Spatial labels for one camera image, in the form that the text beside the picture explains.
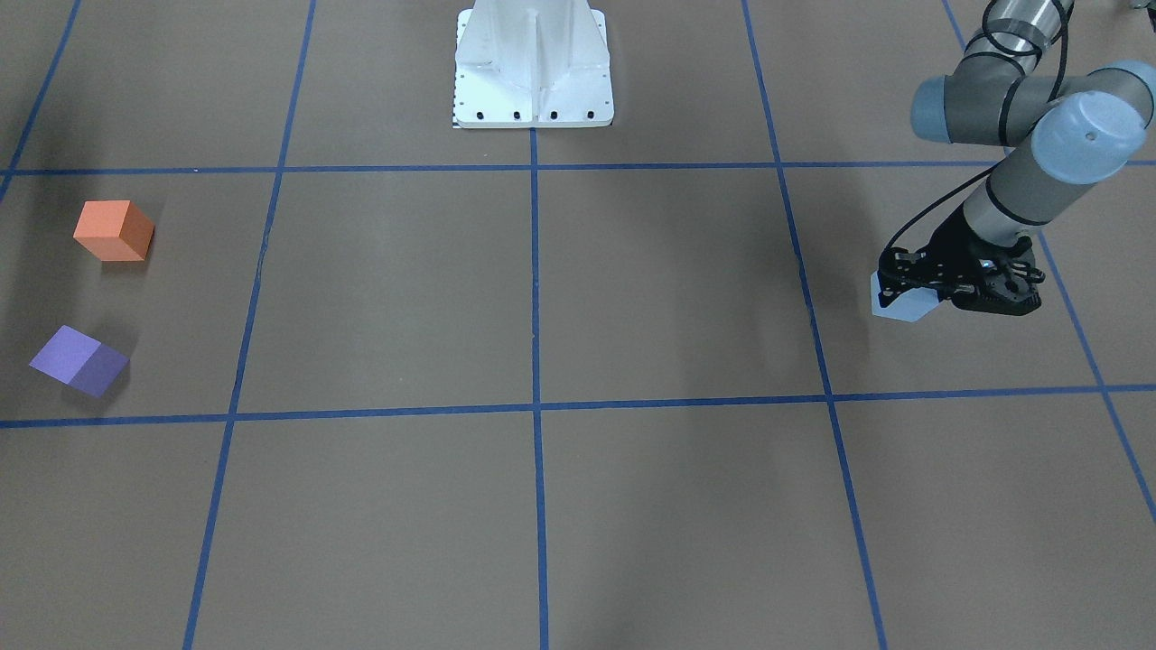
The light blue foam block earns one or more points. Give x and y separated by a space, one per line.
909 306

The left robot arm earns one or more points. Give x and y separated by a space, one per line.
1063 135

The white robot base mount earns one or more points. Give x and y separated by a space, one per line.
532 64

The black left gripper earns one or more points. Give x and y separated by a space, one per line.
949 245

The orange foam block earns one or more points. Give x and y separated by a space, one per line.
114 231

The purple foam block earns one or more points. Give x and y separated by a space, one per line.
79 361

